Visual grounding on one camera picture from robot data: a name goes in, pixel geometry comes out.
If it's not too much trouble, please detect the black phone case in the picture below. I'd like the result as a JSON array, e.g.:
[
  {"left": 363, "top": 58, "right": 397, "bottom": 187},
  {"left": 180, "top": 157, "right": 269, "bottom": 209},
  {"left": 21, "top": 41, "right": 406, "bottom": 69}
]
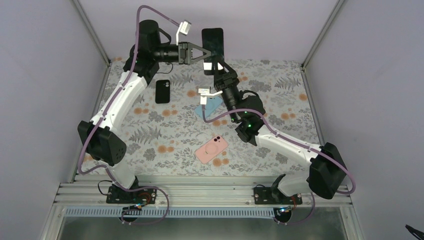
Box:
[{"left": 155, "top": 79, "right": 171, "bottom": 104}]

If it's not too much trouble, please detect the floral patterned table mat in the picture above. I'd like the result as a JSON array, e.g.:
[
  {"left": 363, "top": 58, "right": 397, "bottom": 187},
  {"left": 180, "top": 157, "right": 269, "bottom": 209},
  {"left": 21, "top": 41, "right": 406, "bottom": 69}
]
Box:
[{"left": 118, "top": 59, "right": 319, "bottom": 177}]

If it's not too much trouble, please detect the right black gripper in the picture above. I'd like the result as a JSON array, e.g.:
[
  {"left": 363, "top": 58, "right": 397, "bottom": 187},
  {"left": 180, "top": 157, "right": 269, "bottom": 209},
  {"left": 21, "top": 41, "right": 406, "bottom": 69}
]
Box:
[{"left": 213, "top": 57, "right": 242, "bottom": 123}]

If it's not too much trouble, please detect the aluminium corner frame post left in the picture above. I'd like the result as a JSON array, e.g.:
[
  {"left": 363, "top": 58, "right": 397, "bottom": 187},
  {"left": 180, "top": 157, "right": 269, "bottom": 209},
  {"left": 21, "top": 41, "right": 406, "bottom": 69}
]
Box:
[{"left": 71, "top": 0, "right": 111, "bottom": 66}]

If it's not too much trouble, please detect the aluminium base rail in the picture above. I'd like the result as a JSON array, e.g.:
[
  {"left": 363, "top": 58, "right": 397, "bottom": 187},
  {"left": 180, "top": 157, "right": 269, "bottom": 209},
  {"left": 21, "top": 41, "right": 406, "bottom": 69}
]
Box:
[{"left": 52, "top": 175, "right": 354, "bottom": 208}]

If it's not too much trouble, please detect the light blue phone case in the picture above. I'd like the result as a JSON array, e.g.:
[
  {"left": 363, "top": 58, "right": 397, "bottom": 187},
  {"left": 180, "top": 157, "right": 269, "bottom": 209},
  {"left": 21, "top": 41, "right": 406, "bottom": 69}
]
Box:
[{"left": 194, "top": 96, "right": 223, "bottom": 118}]

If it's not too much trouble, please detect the aluminium corner frame post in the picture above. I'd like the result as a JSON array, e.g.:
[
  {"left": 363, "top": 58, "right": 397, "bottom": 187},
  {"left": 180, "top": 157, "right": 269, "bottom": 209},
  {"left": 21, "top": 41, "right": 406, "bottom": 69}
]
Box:
[
  {"left": 71, "top": 0, "right": 111, "bottom": 66},
  {"left": 301, "top": 0, "right": 346, "bottom": 71}
]

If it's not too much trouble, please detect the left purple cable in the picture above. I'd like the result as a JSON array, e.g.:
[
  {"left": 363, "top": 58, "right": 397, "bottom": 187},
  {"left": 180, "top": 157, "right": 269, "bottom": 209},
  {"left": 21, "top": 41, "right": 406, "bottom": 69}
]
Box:
[{"left": 76, "top": 4, "right": 183, "bottom": 227}]

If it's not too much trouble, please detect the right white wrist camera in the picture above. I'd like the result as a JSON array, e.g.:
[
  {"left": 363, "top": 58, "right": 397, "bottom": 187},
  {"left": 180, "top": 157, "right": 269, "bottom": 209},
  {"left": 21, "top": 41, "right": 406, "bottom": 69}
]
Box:
[{"left": 197, "top": 87, "right": 223, "bottom": 107}]

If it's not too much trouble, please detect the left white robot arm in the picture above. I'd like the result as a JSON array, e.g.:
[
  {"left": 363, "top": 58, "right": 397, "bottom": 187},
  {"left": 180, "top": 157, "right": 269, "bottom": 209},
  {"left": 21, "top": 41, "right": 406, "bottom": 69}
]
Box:
[{"left": 77, "top": 19, "right": 211, "bottom": 203}]

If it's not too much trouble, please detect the pink phone case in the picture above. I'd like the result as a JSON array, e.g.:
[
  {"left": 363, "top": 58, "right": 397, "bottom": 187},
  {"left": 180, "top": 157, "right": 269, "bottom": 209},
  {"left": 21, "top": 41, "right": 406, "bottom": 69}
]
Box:
[{"left": 194, "top": 135, "right": 229, "bottom": 164}]

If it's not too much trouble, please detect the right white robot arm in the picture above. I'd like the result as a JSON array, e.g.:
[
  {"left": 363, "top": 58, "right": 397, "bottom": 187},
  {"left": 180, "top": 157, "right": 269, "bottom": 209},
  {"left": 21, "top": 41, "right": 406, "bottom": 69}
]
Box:
[{"left": 212, "top": 57, "right": 351, "bottom": 204}]

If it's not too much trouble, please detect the aluminium corner frame post right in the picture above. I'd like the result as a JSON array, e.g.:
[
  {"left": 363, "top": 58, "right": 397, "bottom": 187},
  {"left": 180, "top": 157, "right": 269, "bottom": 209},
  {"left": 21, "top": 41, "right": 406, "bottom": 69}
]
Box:
[{"left": 301, "top": 0, "right": 346, "bottom": 71}]

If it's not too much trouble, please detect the black smartphone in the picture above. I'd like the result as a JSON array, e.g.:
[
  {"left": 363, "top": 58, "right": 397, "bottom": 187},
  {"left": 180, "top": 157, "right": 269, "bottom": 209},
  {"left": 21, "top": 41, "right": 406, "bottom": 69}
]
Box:
[{"left": 201, "top": 27, "right": 224, "bottom": 76}]

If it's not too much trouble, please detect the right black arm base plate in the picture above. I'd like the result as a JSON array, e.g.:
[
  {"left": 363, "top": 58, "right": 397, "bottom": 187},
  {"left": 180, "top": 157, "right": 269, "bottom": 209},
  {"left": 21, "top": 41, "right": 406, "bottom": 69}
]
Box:
[{"left": 253, "top": 184, "right": 303, "bottom": 205}]

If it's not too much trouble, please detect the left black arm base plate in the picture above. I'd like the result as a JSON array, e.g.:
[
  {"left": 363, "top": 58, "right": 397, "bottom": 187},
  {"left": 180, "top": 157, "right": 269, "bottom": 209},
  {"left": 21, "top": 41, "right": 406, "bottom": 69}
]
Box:
[{"left": 106, "top": 185, "right": 157, "bottom": 205}]

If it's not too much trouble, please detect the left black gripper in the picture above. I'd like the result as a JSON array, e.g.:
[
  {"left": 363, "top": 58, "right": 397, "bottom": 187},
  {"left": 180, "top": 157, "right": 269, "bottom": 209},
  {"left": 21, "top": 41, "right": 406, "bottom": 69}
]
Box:
[{"left": 152, "top": 41, "right": 210, "bottom": 65}]

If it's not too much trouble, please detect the grey slotted cable duct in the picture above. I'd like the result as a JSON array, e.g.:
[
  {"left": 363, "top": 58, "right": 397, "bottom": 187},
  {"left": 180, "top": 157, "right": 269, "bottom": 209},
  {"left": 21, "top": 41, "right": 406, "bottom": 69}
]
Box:
[{"left": 64, "top": 206, "right": 291, "bottom": 219}]

